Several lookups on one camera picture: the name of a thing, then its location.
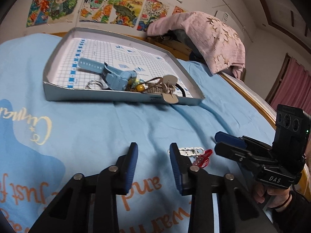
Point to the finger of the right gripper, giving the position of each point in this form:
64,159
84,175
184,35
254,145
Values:
242,155
231,140

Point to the white air conditioner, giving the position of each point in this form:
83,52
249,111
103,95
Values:
227,19

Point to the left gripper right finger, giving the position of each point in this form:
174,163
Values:
216,201

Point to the children's drawings on wall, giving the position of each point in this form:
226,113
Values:
131,13

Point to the light blue cartoon bedsheet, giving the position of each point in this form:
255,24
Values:
43,144

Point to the pink curtain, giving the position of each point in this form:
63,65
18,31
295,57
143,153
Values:
291,87

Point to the grey shallow tray box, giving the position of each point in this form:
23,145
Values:
63,80

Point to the beige claw hair clip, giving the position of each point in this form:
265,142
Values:
165,86

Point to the pink floral blanket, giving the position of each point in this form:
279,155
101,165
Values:
219,45

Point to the person's right hand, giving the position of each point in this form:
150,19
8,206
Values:
280,197

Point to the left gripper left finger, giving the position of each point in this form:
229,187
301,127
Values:
88,203

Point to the beaded keychain charm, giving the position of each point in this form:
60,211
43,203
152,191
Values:
136,85

